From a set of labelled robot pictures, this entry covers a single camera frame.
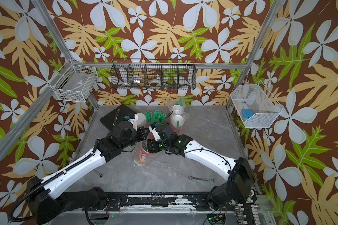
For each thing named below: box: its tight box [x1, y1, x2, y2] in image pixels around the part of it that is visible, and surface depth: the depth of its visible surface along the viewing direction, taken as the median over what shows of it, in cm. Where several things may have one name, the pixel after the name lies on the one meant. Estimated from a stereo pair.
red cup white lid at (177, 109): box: [172, 104, 183, 116], surface depth 96 cm
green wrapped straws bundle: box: [144, 109, 167, 126], surface depth 92 cm
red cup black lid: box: [134, 140, 154, 167], surface depth 79 cm
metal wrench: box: [188, 175, 218, 184], surface depth 84 cm
